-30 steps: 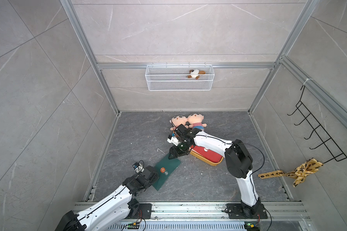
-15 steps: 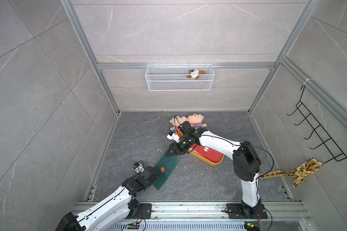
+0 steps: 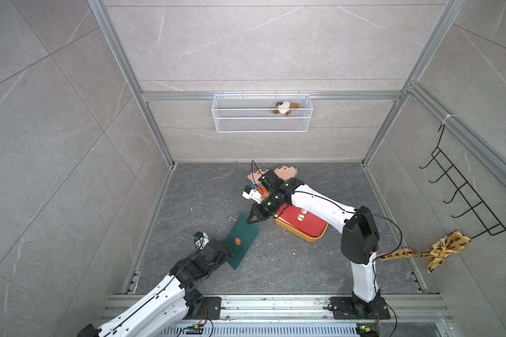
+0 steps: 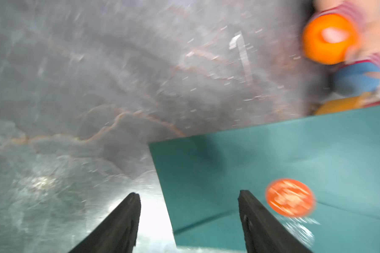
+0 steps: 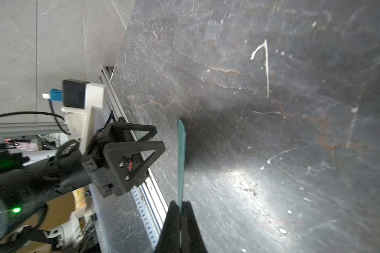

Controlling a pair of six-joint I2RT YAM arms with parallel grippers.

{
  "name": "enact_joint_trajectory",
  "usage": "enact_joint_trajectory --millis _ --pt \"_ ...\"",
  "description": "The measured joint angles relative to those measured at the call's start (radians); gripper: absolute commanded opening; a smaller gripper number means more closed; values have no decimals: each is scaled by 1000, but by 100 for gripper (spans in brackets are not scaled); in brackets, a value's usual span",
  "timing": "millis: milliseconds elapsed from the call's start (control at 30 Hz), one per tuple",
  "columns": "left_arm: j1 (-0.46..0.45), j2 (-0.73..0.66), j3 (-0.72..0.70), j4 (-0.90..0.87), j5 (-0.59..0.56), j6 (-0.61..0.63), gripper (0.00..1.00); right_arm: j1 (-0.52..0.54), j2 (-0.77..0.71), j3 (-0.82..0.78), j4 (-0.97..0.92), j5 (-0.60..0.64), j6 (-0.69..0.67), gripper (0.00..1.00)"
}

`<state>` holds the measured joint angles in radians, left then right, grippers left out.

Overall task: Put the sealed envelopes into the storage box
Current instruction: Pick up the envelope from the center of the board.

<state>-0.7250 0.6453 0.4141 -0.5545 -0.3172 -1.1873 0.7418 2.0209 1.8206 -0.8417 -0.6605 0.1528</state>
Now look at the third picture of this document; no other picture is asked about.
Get dark green envelope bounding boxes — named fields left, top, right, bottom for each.
left=225, top=213, right=260, bottom=270

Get red envelope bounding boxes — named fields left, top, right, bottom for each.
left=275, top=203, right=329, bottom=239

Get yellow plastic storage box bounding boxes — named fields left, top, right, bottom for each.
left=273, top=204, right=330, bottom=244

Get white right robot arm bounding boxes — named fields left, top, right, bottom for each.
left=243, top=170, right=391, bottom=320

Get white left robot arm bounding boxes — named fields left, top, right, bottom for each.
left=77, top=240, right=232, bottom=336

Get plush doll blue pants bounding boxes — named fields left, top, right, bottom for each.
left=274, top=165, right=298, bottom=181

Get small brown white plush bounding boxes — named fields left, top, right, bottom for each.
left=272, top=101, right=300, bottom=117

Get yellow patterned cloth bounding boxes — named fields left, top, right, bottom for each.
left=378, top=231, right=472, bottom=274

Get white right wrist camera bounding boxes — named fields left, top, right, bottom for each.
left=242, top=185, right=263, bottom=204

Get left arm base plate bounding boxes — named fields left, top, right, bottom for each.
left=185, top=296, right=222, bottom=321

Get white wire mesh basket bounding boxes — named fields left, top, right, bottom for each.
left=212, top=94, right=313, bottom=133

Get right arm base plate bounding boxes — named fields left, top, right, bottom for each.
left=327, top=295, right=391, bottom=320

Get black wire hook rack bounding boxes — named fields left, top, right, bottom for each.
left=419, top=124, right=506, bottom=239

